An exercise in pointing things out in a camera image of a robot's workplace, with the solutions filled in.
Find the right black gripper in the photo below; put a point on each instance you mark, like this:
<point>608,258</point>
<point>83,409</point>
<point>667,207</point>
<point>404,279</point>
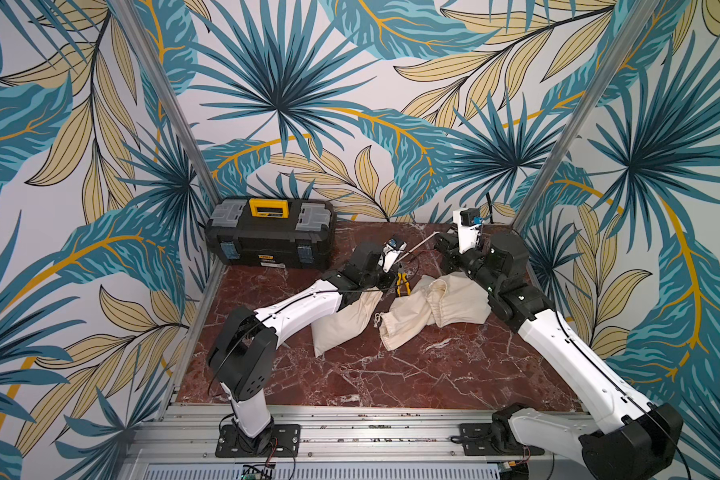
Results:
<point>448,248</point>

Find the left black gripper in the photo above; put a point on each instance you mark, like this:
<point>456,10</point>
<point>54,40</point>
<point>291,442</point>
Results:
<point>389,277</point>

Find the cream cloth drawstring bag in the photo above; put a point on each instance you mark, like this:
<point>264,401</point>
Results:
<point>333,330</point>

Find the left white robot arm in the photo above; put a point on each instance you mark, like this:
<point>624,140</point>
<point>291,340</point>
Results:
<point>241,358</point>

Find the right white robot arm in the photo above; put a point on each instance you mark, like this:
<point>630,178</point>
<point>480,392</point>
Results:
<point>627,435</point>

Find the yellow black pliers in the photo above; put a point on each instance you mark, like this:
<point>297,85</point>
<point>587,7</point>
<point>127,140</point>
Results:
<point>402,285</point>

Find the black plastic toolbox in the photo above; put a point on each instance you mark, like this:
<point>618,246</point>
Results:
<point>287,233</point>

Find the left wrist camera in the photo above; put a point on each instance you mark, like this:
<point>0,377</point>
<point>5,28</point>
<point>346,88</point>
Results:
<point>392,250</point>

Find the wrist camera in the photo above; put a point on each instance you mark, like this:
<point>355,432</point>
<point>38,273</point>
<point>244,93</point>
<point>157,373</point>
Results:
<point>392,250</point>
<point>469,223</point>

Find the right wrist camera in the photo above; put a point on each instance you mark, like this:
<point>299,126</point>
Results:
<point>469,223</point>

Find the aluminium corner post right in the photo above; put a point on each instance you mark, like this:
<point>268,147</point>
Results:
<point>623,40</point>

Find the aluminium corner post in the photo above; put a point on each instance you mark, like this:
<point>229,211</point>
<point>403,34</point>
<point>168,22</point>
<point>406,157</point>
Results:
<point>623,40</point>
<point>148,56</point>

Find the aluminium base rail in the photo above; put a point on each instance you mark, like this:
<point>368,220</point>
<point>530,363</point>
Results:
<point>334,443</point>

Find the aluminium corner post left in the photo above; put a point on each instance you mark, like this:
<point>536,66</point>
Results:
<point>148,56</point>

